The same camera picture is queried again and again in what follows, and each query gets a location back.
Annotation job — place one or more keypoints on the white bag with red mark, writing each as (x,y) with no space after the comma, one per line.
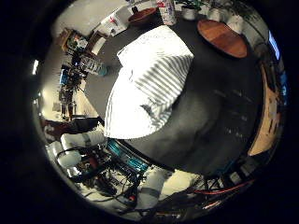
(113,25)

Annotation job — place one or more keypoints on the light wooden desk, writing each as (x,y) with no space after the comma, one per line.
(267,124)

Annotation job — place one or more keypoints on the small blue box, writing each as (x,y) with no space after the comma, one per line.
(64,77)

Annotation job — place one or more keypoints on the oval wooden board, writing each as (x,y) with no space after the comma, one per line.
(222,37)

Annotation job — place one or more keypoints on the colourful shelf box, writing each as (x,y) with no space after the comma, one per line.
(74,40)

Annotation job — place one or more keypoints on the white plant pot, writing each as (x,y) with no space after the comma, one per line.
(190,12)

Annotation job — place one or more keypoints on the white grey striped cloth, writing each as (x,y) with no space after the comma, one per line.
(146,84)

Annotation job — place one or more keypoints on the brown wooden bowl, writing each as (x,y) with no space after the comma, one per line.
(142,15)

